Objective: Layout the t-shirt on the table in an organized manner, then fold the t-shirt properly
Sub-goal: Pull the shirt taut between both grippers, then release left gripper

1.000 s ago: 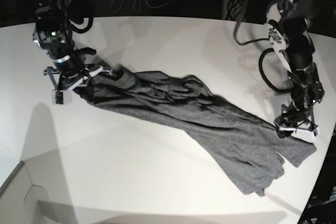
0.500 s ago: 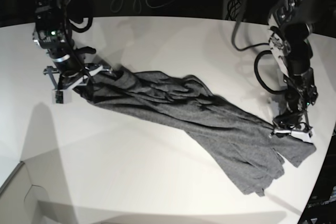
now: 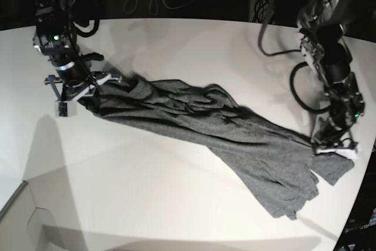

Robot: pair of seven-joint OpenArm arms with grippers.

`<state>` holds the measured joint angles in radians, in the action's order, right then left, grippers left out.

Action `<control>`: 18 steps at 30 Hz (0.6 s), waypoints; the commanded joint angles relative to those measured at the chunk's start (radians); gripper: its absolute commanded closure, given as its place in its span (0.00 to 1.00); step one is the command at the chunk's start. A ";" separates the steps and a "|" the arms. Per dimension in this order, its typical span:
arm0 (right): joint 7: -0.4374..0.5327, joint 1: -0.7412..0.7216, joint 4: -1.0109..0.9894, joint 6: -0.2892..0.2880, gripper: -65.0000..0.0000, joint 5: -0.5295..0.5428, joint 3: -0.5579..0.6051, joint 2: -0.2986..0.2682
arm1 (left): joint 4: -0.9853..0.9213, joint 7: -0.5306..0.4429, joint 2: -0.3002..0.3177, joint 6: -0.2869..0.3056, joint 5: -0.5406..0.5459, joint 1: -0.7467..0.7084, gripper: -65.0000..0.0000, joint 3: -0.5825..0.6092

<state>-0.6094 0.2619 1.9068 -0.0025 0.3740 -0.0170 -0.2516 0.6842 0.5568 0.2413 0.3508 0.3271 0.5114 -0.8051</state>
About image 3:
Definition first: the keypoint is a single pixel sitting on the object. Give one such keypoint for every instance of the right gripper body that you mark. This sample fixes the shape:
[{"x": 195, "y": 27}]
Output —
[{"x": 87, "y": 88}]

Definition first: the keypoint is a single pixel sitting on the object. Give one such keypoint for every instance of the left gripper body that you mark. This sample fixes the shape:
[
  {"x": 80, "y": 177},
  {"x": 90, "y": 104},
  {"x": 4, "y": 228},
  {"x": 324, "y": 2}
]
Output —
[{"x": 346, "y": 147}]

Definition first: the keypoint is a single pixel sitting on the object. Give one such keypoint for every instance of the grey t-shirt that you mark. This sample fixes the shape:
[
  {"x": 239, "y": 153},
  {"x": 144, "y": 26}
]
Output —
[{"x": 276, "y": 164}]

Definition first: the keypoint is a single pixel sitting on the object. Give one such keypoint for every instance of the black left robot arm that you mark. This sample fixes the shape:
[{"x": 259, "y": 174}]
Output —
[{"x": 322, "y": 25}]

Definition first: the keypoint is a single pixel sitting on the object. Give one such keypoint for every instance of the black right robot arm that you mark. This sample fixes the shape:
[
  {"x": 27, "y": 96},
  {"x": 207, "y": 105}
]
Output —
[{"x": 56, "y": 31}]

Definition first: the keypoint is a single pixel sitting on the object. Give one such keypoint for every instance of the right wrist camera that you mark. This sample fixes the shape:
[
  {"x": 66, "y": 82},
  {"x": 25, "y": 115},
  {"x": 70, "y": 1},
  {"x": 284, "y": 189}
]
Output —
[{"x": 65, "y": 108}]

